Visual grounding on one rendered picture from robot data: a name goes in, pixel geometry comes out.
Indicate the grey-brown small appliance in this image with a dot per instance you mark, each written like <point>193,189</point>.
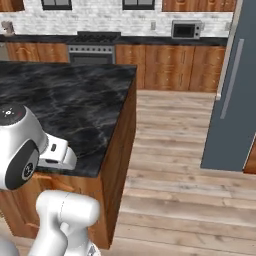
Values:
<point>8,28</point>

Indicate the wooden wall cupboard run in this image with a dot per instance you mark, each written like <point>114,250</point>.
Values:
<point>200,5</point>
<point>11,4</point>

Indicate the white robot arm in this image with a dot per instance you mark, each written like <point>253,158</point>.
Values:
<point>20,146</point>

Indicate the grey wall socket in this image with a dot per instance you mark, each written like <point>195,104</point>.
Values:
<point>153,25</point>

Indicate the wooden base cupboard run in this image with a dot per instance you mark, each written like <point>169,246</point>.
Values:
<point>170,66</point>
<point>36,51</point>

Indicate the dark framed window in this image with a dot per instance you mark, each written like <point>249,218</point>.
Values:
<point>56,3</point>
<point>138,3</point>

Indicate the steel dishwasher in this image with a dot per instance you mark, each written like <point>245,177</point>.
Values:
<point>2,51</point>

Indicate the steel oven with hob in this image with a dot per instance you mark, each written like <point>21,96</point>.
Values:
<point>91,50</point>

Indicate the blue-grey fridge door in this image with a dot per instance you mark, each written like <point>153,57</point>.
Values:
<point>233,133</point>

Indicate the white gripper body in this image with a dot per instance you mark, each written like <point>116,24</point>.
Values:
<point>70,159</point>

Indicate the steel microwave oven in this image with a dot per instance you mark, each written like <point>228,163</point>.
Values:
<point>186,30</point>

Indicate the wooden island cabinet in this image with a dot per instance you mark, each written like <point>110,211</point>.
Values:
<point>116,160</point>

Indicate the wooden cabinet beside fridge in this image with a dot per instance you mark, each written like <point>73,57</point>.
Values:
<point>250,160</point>

